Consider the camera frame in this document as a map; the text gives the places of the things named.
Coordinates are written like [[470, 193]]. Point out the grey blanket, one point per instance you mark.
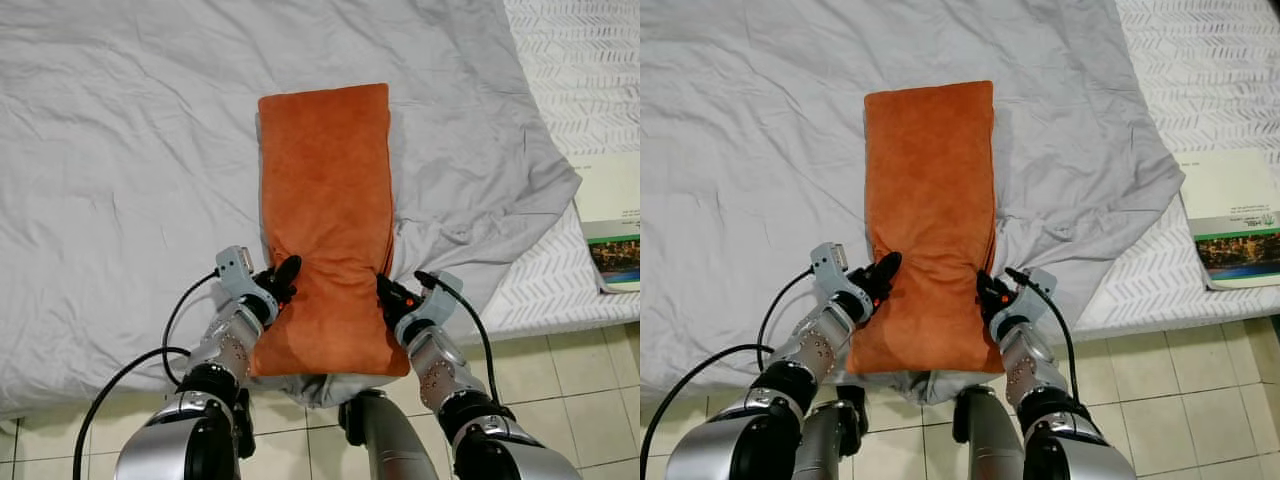
[[750, 170], [130, 180]]

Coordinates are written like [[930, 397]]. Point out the white chevron mattress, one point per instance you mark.
[[590, 90], [1210, 90]]

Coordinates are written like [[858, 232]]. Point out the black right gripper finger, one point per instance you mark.
[[390, 298], [988, 293]]

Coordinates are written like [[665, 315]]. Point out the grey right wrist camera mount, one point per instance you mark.
[[1030, 305], [435, 310]]

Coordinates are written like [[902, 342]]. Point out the silver robot leg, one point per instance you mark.
[[835, 440], [390, 440], [990, 440]]

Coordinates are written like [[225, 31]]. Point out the silver right robot leg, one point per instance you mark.
[[390, 440], [990, 440]]

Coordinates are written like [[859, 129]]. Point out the silver left robot leg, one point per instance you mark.
[[835, 440]]

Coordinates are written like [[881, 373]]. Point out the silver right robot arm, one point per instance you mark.
[[1040, 390], [460, 400]]

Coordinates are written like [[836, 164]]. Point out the orange pillow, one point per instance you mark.
[[325, 200], [930, 200]]

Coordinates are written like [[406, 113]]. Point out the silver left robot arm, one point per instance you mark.
[[800, 360], [215, 350]]

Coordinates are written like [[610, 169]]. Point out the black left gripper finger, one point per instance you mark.
[[288, 272], [888, 270]]

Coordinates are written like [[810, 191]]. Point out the white green booklet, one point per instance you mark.
[[1235, 200], [615, 200]]

